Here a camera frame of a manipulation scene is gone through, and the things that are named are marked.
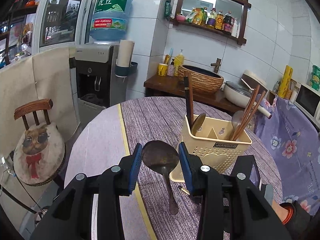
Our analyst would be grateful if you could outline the reddish brown chopstick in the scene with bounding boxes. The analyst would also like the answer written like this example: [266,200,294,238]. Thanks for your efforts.
[229,85,261,141]

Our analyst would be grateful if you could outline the wooden chair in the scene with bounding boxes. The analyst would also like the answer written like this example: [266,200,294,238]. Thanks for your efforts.
[14,99,53,131]

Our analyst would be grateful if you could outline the right hand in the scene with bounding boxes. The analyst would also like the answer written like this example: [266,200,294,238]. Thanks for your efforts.
[272,200,293,225]

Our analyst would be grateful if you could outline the yellow wrap box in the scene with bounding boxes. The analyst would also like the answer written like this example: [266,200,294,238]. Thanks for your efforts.
[278,65,293,98]

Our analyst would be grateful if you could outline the white cooking pot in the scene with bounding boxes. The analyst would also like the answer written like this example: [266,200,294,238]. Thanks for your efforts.
[223,70,267,108]

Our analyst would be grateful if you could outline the dark brown chopstick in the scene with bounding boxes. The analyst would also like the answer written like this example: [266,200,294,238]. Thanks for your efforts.
[234,88,266,141]

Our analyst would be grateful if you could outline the dark wooden counter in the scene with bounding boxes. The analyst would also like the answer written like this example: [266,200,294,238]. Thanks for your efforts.
[143,74,253,114]

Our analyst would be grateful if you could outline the window frame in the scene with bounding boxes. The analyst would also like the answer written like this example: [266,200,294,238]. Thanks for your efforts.
[31,0,94,55]

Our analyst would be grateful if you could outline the white microwave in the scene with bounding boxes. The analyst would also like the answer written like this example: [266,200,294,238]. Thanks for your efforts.
[294,84,320,126]

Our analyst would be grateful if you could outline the teal towel holder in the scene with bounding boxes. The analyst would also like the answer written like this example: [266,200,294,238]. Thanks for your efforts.
[115,61,138,78]

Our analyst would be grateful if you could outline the purple floral cloth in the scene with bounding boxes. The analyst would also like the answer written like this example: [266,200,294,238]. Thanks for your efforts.
[254,97,319,215]

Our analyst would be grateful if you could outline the steel spoon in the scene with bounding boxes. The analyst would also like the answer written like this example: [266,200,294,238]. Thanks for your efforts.
[190,113,206,136]
[142,140,179,215]

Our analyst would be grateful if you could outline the yellow mug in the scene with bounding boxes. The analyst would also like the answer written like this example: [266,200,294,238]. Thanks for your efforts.
[157,63,168,76]

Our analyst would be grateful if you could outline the blue water bottle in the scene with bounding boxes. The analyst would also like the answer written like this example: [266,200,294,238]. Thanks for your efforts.
[89,0,133,41]

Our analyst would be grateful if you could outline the black chopstick gold band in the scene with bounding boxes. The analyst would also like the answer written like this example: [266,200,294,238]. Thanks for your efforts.
[183,73,190,127]

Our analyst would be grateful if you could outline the black gold decorated chopstick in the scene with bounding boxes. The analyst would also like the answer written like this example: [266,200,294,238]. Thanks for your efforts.
[178,185,190,195]

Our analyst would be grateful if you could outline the woven basin sink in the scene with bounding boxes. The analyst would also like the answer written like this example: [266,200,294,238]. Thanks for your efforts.
[178,65,224,93]

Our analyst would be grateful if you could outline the small patterned pump bottle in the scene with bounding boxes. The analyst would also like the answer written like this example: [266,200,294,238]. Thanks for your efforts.
[167,59,175,76]

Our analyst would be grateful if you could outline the beige plastic utensil holder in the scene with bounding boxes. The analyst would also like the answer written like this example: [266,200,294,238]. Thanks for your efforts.
[179,117,252,173]

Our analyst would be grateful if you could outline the bronze faucet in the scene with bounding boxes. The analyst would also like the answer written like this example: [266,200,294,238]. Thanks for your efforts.
[210,58,221,74]

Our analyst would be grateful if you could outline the brown wooden chopstick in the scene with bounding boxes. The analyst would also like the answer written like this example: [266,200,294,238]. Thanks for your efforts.
[229,97,254,141]
[187,71,194,127]

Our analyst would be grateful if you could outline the dog print seat cushion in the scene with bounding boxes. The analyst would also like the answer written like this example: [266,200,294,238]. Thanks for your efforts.
[13,122,66,186]

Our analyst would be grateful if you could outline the yellow soap bottle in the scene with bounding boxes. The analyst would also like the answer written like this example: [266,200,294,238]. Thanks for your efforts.
[174,49,184,76]

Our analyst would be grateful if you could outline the green instant noodle cups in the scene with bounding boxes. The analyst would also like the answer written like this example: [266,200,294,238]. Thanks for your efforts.
[309,65,320,91]

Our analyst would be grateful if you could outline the beige cloth cover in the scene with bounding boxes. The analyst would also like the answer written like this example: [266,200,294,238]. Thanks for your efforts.
[1,47,79,230]

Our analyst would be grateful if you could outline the water dispenser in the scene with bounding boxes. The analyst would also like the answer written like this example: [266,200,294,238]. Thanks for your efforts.
[70,44,127,128]

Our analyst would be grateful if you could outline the wooden wall shelf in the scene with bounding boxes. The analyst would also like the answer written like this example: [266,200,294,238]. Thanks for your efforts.
[171,0,251,46]

